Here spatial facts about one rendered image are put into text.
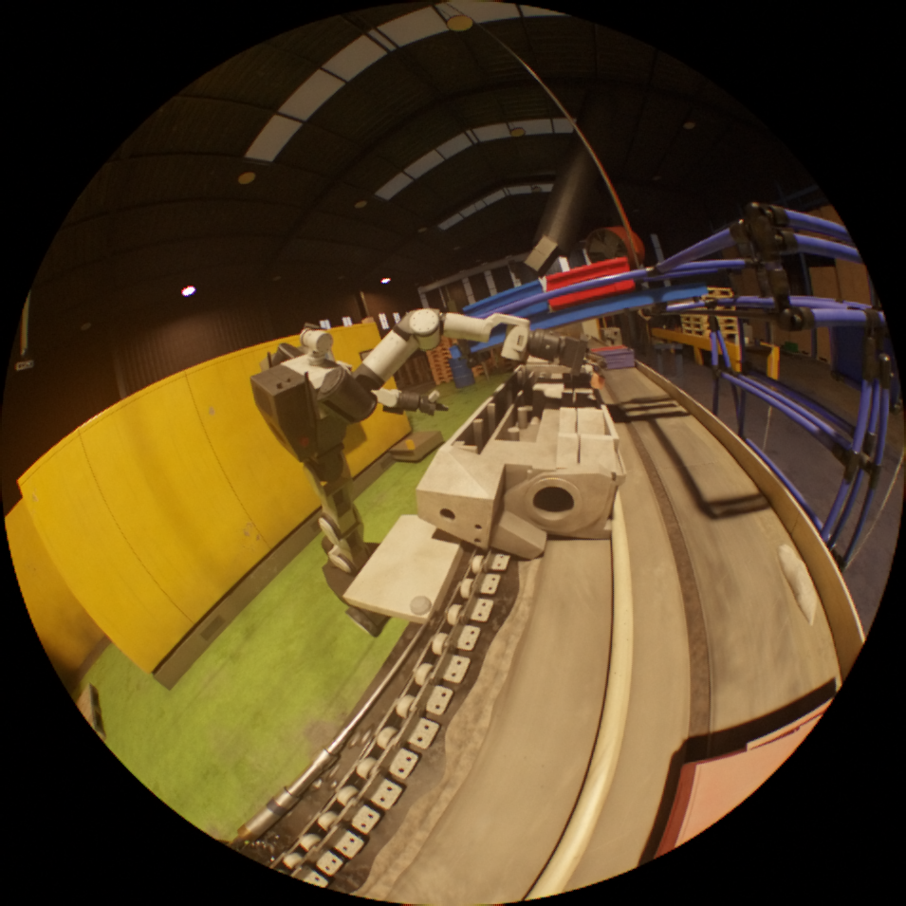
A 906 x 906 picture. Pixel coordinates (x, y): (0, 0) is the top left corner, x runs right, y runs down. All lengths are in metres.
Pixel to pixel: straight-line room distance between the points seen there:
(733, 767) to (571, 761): 0.25
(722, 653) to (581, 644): 0.25
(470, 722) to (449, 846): 0.22
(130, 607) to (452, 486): 2.39
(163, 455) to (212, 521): 0.62
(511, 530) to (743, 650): 0.51
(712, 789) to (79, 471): 2.71
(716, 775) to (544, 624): 0.41
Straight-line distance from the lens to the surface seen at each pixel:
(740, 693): 0.53
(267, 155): 10.19
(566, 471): 0.51
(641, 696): 0.47
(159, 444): 2.28
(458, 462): 0.51
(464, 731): 0.47
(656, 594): 0.54
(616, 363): 2.23
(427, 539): 0.65
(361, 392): 0.73
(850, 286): 9.96
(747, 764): 0.53
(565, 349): 0.76
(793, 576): 0.67
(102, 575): 2.44
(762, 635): 0.58
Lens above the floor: 1.19
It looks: 22 degrees down
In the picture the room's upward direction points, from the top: 17 degrees counter-clockwise
